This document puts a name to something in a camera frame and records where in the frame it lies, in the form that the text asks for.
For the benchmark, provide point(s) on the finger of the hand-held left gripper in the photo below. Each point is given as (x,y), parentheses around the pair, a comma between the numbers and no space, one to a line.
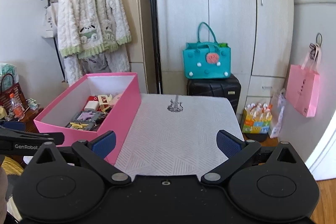
(13,125)
(39,138)

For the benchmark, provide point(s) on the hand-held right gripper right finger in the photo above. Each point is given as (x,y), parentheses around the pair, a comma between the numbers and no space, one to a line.
(228,144)

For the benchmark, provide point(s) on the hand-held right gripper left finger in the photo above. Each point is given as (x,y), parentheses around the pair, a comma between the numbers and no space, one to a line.
(105,142)

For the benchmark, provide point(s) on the grey portable router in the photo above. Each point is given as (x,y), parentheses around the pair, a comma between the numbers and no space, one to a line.
(98,117)

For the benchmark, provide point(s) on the lilac plastic piece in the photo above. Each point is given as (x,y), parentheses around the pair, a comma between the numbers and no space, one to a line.
(86,117)

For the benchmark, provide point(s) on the yellow plastic piece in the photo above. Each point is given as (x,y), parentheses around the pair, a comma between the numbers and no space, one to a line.
(77,125)

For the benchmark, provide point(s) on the pink cardboard box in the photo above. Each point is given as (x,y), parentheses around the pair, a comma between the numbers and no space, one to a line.
(120,108)

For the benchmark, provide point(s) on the cream hair claw clip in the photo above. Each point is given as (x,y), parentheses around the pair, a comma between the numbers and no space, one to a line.
(103,102)

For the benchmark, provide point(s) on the pink round case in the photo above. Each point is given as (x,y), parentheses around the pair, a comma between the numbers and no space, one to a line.
(116,99)

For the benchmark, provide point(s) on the cream and red plush item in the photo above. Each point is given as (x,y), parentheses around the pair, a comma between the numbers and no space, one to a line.
(3,113)

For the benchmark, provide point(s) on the orange drink bottle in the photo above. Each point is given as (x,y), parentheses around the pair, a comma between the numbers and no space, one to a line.
(17,108)

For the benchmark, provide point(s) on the wooden side table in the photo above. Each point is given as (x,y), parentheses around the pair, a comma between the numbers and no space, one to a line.
(31,113)

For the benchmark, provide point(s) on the small green white packets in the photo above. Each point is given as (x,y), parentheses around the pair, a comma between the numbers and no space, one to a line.
(32,103)

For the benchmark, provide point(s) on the colourful gift bag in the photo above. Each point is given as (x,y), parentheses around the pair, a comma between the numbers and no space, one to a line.
(254,124)

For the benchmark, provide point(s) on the red plaid basket bag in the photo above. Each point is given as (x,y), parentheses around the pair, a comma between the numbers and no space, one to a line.
(5,92)

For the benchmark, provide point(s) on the white charger adapter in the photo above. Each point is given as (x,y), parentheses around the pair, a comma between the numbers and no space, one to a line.
(91,105)

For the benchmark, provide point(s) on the red printed card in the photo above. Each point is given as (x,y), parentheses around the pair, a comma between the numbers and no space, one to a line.
(92,98)

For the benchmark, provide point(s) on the white patterned tablecloth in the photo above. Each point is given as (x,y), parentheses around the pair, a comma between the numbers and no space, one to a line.
(178,140)

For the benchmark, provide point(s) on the printed clear plastic bag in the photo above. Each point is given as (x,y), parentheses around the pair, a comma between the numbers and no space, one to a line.
(278,119)

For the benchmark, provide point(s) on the green white plastic pack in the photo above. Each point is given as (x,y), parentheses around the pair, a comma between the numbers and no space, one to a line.
(8,69)

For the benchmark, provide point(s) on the black suitcase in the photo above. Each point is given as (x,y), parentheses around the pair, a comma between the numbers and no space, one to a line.
(210,87)

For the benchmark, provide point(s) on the black clothes rack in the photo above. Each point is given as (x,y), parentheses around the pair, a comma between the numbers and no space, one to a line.
(61,66)

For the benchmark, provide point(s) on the grey printed garment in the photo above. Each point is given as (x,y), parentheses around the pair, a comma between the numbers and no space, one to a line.
(95,64)

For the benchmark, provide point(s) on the teal felt handbag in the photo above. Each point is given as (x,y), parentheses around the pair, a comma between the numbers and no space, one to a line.
(204,66)

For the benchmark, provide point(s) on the pink paper bag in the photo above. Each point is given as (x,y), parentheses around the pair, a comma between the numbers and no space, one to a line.
(302,87)

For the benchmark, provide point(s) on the white door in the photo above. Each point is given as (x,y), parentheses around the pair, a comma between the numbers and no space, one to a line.
(323,155)

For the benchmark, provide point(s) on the white tote bag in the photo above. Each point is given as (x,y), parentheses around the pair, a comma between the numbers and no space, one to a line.
(50,22)

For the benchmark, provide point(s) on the beige wardrobe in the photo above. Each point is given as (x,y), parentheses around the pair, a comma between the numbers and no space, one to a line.
(236,16)

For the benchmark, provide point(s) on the white fluffy cardigan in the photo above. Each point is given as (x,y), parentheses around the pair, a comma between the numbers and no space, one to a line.
(89,8)

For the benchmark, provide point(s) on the metal wall hook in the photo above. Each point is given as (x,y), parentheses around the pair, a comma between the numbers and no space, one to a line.
(316,38)

